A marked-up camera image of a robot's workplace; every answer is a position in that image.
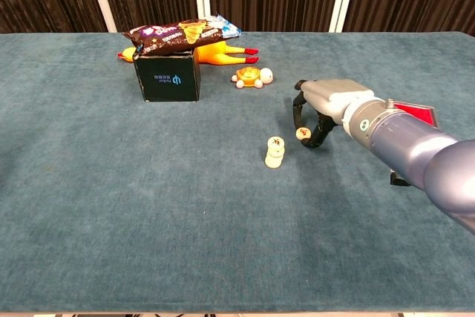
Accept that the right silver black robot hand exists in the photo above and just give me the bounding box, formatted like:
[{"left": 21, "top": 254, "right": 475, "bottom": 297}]
[{"left": 292, "top": 79, "right": 384, "bottom": 150}]

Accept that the red card in clear case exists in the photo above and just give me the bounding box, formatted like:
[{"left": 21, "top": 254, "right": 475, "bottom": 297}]
[{"left": 393, "top": 101, "right": 439, "bottom": 128}]

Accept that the orange turtle toy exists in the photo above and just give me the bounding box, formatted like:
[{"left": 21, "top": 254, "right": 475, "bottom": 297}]
[{"left": 230, "top": 66, "right": 275, "bottom": 90}]

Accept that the yellow rubber chicken toy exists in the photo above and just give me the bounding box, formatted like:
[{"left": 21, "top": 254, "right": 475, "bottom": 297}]
[{"left": 117, "top": 41, "right": 260, "bottom": 68}]

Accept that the black cardboard box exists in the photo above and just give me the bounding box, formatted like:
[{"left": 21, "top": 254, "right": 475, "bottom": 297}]
[{"left": 132, "top": 48, "right": 202, "bottom": 103}]

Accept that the brown snack bag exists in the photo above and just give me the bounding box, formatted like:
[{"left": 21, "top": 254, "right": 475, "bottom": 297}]
[{"left": 122, "top": 14, "right": 243, "bottom": 56}]

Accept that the teal table cloth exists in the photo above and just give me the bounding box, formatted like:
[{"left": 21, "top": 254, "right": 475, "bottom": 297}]
[{"left": 0, "top": 30, "right": 475, "bottom": 313}]

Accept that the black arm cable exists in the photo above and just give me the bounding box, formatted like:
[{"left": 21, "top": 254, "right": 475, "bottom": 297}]
[{"left": 388, "top": 169, "right": 412, "bottom": 187}]

